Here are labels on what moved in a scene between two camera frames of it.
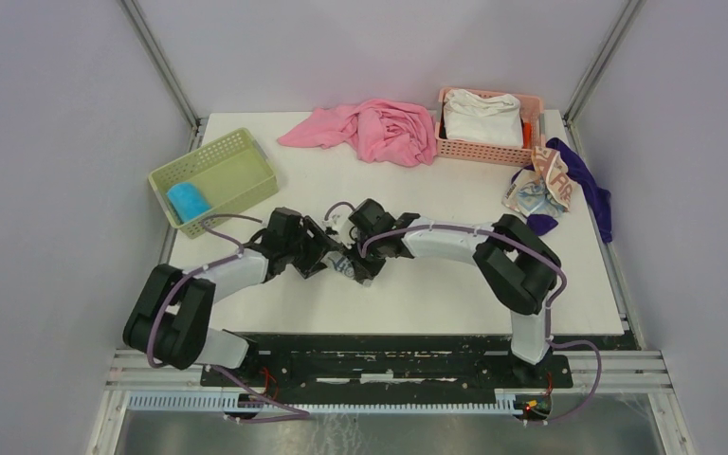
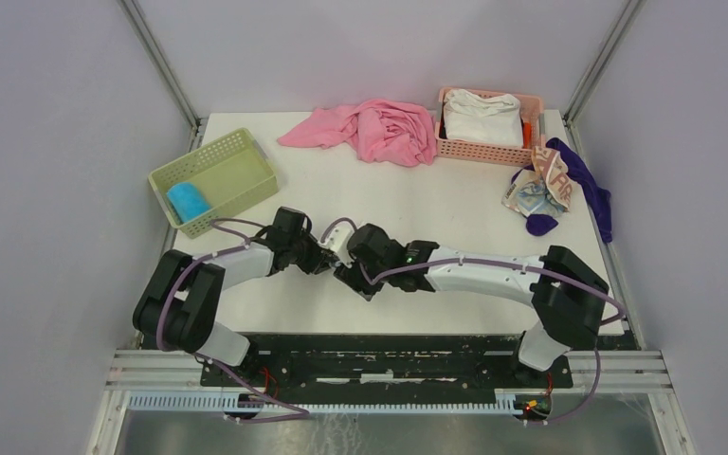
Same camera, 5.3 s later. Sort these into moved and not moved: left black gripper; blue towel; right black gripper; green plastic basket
Moved: right black gripper
Not moved: green plastic basket; blue towel; left black gripper
